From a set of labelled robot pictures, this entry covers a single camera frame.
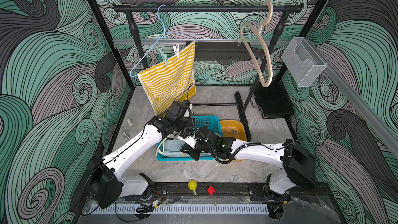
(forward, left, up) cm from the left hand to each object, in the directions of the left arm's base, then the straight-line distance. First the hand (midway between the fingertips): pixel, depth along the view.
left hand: (195, 122), depth 77 cm
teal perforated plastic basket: (+7, -11, -12) cm, 17 cm away
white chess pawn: (+9, +41, -17) cm, 46 cm away
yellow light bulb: (-25, +1, -16) cm, 30 cm away
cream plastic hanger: (-11, +17, -6) cm, 21 cm away
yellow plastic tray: (+6, -24, -18) cm, 31 cm away
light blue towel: (-9, +12, -12) cm, 19 cm away
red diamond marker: (-27, -8, -18) cm, 33 cm away
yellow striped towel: (+12, +14, +15) cm, 24 cm away
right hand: (-12, +7, -6) cm, 15 cm away
